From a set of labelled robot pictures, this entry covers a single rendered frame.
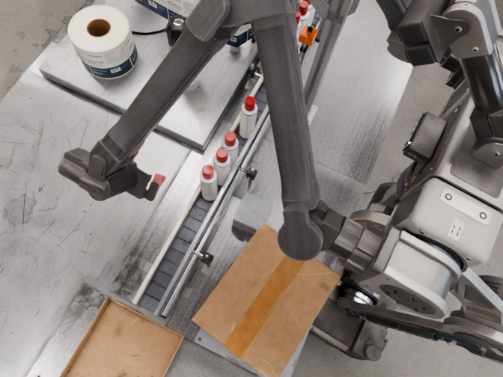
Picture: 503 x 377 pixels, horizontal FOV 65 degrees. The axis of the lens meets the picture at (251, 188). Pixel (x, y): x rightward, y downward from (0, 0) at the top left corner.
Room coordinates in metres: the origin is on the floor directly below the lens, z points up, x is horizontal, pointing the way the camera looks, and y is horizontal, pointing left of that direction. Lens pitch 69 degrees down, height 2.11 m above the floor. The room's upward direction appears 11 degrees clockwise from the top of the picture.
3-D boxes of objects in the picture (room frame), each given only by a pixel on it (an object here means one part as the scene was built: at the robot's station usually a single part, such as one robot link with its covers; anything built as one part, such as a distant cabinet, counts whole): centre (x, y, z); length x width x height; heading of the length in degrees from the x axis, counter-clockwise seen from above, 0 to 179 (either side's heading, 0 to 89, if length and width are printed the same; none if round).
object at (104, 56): (0.87, 0.61, 0.95); 0.20 x 0.20 x 0.14
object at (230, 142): (0.54, 0.09, 0.98); 0.05 x 0.05 x 0.20
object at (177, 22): (0.82, 0.31, 1.03); 0.09 x 0.09 x 0.30
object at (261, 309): (0.10, -0.09, 0.99); 0.30 x 0.24 x 0.27; 155
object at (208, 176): (0.42, 0.13, 0.98); 0.05 x 0.05 x 0.20
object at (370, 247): (0.18, -0.20, 1.45); 0.09 x 0.08 x 0.12; 160
